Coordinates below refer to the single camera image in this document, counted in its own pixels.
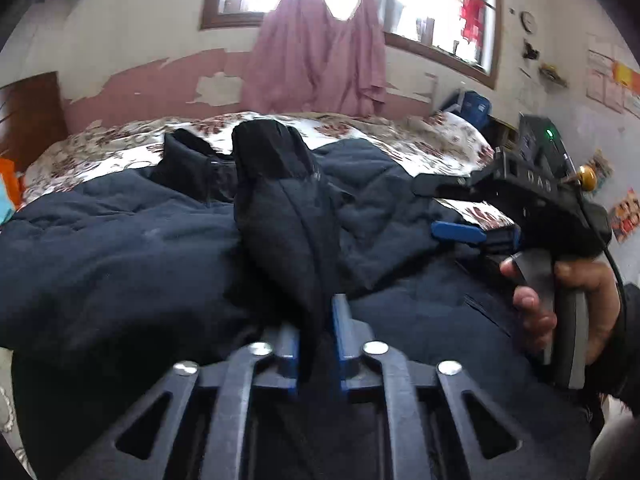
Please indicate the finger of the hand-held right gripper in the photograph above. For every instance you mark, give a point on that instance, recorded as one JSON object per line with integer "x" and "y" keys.
{"x": 457, "y": 231}
{"x": 440, "y": 185}

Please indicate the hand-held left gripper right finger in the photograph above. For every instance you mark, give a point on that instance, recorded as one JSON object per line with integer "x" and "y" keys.
{"x": 341, "y": 350}

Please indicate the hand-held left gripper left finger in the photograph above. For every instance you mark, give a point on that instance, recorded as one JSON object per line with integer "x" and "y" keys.
{"x": 289, "y": 360}

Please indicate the dark navy padded jacket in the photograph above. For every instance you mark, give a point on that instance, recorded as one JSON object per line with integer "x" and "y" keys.
{"x": 125, "y": 260}

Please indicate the person's right forearm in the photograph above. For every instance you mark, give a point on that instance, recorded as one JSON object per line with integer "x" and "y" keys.
{"x": 622, "y": 355}

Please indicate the person's right hand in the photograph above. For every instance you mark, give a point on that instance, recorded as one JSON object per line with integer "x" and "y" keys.
{"x": 537, "y": 320}

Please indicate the yellow round knob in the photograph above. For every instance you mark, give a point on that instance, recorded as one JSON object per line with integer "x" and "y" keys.
{"x": 587, "y": 177}

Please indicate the blue plastic crate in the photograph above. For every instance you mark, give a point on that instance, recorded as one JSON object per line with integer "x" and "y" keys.
{"x": 475, "y": 107}

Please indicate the wooden framed window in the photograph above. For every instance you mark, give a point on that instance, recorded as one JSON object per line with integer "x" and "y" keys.
{"x": 440, "y": 15}

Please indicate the red hanging decoration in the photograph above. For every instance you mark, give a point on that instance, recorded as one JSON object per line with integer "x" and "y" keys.
{"x": 471, "y": 12}

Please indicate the pink curtain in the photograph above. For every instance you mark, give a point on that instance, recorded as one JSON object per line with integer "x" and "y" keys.
{"x": 320, "y": 55}

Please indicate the floral bedspread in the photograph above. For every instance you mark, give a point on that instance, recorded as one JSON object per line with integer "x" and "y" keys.
{"x": 150, "y": 145}

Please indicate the light blue cloth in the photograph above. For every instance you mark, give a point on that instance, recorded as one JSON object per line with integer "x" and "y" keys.
{"x": 5, "y": 202}

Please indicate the orange cloth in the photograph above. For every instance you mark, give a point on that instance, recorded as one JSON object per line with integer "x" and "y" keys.
{"x": 9, "y": 172}

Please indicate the wooden headboard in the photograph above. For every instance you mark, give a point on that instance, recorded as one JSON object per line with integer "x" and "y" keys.
{"x": 30, "y": 115}

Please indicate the small wall poster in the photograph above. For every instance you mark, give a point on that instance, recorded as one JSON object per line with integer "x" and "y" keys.
{"x": 603, "y": 166}

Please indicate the colourful wall poster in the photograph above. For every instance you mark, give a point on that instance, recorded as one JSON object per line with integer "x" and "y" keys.
{"x": 627, "y": 215}

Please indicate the white wall calendar poster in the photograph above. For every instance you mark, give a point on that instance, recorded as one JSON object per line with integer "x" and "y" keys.
{"x": 612, "y": 77}

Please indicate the round wall clock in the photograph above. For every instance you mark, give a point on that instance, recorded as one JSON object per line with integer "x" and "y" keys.
{"x": 528, "y": 21}

